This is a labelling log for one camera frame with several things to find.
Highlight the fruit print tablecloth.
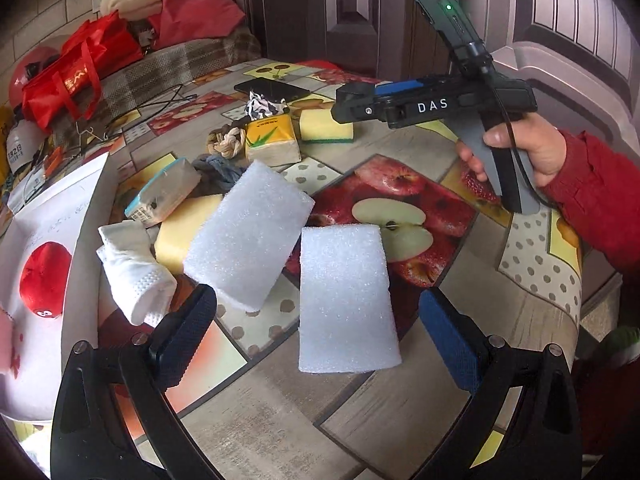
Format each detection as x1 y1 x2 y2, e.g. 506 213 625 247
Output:
15 57 583 480

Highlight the black white patterned cloth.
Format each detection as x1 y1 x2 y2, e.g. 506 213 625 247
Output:
243 91 290 122

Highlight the teal tissue pack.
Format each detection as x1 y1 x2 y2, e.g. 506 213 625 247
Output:
124 157 202 226

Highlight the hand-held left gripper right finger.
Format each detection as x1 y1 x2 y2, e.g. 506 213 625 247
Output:
419 287 583 480

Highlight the black cable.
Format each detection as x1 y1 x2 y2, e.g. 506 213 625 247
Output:
107 82 201 133

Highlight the large yellow sponge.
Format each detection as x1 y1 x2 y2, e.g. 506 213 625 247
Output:
154 194 223 275

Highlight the white sock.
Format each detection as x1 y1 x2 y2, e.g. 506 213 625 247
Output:
97 221 178 326

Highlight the person's red clothing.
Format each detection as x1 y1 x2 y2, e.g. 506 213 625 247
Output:
572 326 640 461

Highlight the red plastic bag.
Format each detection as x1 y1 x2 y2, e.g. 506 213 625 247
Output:
150 0 246 51

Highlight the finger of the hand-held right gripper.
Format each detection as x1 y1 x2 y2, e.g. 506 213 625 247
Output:
374 79 420 97
332 84 383 124

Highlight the beige braided rope knot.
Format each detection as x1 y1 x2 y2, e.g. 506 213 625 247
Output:
208 127 247 161

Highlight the white foam block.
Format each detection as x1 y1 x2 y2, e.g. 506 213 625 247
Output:
183 160 316 312
298 225 403 374

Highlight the metal wire clip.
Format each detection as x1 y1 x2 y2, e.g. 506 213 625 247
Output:
75 119 110 142

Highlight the small yellow green sponge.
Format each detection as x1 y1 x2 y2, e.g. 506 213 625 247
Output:
299 109 355 144

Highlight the white helmet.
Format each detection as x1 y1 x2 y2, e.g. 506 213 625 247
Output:
5 120 47 176

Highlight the black phone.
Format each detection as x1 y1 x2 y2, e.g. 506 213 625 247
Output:
234 78 311 103

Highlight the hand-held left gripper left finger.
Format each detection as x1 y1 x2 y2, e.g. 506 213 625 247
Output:
50 284 218 480

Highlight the red helmet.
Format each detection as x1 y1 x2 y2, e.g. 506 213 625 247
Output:
8 46 63 111

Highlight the plaid blanket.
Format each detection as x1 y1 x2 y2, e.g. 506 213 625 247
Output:
50 27 262 136

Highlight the yellow green tissue pack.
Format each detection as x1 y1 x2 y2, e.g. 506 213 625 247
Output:
245 114 302 167

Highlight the brown panelled door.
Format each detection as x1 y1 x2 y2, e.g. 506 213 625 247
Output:
220 0 640 126

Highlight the person's right forearm red sleeve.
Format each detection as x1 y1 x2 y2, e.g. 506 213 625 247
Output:
542 130 640 286

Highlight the person's right hand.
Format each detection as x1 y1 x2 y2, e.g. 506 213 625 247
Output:
456 121 568 189

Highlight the white cardboard box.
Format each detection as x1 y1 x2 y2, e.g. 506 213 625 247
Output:
0 152 118 421

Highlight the red tote bag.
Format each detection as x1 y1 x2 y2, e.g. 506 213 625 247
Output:
22 12 143 131

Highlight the grey blue braided rope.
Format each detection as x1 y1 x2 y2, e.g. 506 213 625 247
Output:
192 154 246 196

